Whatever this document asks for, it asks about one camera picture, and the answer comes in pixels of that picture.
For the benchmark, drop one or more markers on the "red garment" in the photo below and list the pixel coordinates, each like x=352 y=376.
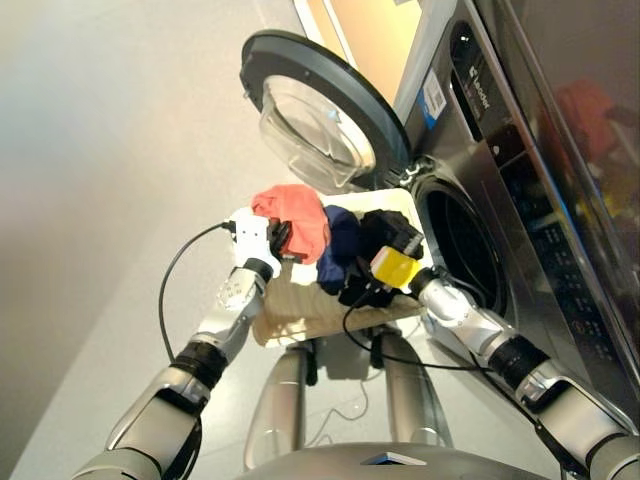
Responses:
x=300 y=210

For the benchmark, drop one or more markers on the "black garment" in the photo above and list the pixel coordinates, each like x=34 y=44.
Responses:
x=375 y=224

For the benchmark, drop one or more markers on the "blue garment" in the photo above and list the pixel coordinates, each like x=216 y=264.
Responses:
x=340 y=235

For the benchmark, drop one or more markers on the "pale woven basket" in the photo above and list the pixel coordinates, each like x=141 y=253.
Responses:
x=300 y=310

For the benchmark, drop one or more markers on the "grey washing machine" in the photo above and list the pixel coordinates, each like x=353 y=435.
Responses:
x=480 y=165

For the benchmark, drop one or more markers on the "dark basket stand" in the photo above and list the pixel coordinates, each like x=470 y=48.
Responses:
x=312 y=365

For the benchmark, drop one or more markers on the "silver door hinge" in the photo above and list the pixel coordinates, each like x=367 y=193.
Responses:
x=413 y=172

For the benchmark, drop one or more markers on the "blue white label sticker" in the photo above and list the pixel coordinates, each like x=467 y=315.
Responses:
x=434 y=100

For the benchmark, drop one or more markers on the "round glass washer door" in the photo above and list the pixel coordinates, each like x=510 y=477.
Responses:
x=320 y=60

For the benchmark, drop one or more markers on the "grey robot torso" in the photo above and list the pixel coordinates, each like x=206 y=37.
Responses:
x=350 y=465

